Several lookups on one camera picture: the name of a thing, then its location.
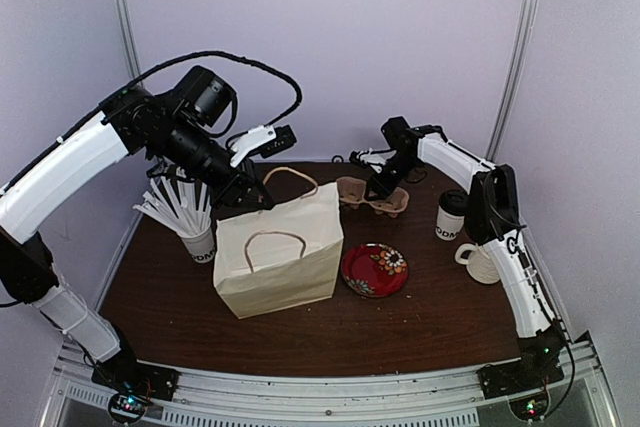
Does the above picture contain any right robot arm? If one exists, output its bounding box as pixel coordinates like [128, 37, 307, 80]
[349, 116, 566, 389]

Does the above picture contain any white paper cup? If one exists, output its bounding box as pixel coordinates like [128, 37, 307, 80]
[435, 207, 465, 241]

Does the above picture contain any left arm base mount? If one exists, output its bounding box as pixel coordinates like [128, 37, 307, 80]
[91, 363, 180, 401]

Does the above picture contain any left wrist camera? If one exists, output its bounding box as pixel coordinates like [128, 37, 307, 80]
[230, 125, 297, 168]

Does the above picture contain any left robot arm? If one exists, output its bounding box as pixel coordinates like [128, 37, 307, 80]
[1, 66, 279, 391]

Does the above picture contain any cream paper bag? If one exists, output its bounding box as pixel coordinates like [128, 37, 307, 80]
[212, 166, 344, 319]

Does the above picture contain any aluminium frame post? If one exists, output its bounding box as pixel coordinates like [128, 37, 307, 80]
[113, 0, 141, 79]
[486, 0, 539, 161]

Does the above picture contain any aluminium front rail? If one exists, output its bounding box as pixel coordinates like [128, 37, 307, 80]
[37, 341, 620, 426]

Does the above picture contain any left aluminium frame post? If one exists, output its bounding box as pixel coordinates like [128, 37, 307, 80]
[113, 0, 141, 79]

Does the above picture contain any right aluminium frame post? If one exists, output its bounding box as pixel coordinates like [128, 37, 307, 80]
[486, 0, 539, 161]

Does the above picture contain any cream ceramic mug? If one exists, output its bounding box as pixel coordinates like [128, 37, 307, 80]
[454, 243, 500, 285]

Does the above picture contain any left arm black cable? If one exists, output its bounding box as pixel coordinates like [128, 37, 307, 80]
[99, 50, 304, 158]

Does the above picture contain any red floral plate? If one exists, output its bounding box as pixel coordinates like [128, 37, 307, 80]
[340, 243, 409, 298]

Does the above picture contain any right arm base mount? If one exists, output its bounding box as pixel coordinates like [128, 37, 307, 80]
[477, 361, 564, 399]

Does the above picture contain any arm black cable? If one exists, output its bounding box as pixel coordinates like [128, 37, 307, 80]
[99, 50, 304, 158]
[489, 166, 576, 398]

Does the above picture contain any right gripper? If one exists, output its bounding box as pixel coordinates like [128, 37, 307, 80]
[367, 152, 420, 200]

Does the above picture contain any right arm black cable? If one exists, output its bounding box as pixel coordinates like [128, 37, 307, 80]
[489, 166, 576, 398]

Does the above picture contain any black plastic cup lid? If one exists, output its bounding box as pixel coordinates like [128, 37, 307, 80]
[439, 189, 469, 216]

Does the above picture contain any cardboard cup carrier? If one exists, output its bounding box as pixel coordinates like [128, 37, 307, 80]
[336, 176, 410, 218]

